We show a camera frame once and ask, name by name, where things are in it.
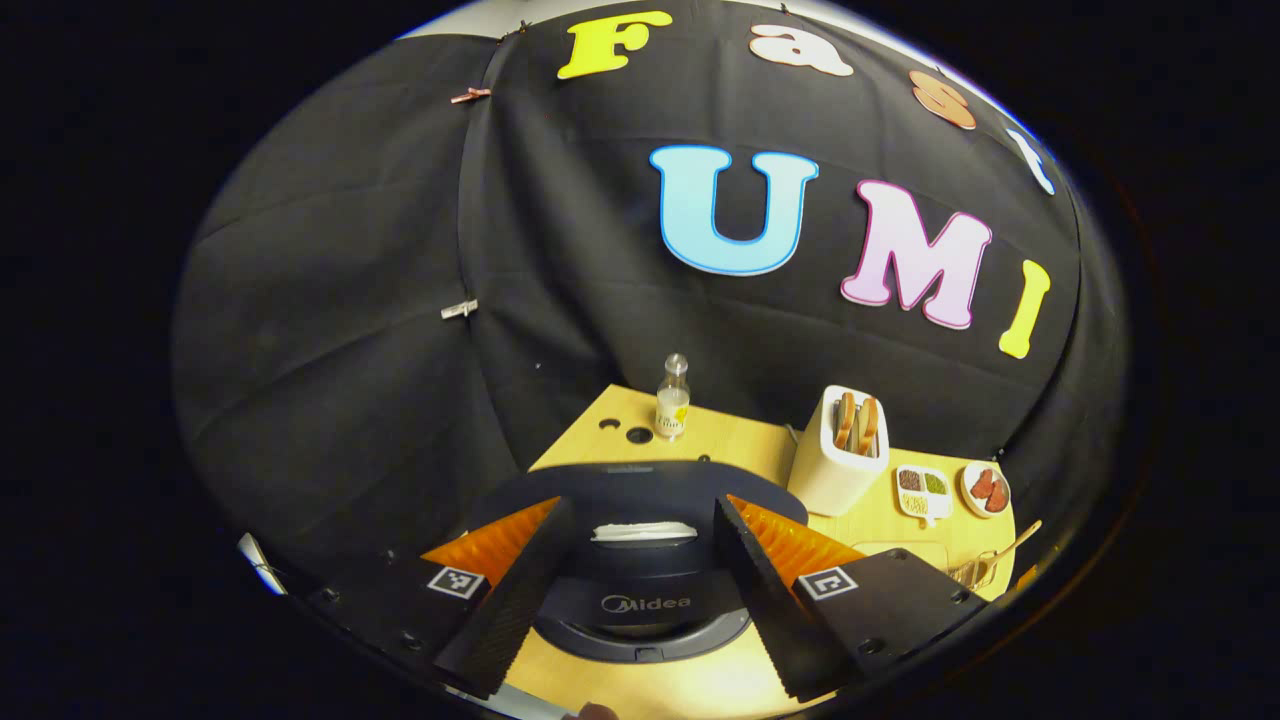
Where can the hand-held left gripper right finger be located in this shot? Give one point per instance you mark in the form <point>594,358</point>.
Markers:
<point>770,610</point>

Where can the dark navy rice cooker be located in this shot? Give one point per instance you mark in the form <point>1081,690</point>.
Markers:
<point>650,585</point>

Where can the white divided grain dish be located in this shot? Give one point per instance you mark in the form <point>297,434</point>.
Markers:
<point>922,511</point>

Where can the reddish food slice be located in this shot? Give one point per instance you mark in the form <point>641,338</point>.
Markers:
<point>982,484</point>
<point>997,496</point>

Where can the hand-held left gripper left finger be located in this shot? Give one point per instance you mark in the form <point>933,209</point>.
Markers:
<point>515,610</point>

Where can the clear container of white rice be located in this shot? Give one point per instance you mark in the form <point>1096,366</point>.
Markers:
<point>905,560</point>

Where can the small white round plate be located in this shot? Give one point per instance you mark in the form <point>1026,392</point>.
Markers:
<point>966,487</point>

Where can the silver cloth clip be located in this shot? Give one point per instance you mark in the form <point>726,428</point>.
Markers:
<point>459,309</point>

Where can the toasted bread slice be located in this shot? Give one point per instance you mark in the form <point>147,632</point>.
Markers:
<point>868,427</point>
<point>846,420</point>

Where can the small clear glass bottle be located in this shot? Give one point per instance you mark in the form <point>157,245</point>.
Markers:
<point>672,410</point>

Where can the black backdrop cloth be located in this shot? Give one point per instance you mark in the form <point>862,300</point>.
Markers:
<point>320,300</point>

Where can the copper cloth clip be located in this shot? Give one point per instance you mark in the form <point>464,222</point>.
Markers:
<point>471,95</point>

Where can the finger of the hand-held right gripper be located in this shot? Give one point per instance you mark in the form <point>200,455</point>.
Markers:
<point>1027,578</point>

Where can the wooden spoon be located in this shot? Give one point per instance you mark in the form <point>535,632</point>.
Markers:
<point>1015,541</point>

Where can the white toaster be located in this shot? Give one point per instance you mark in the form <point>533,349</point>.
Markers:
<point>830,482</point>

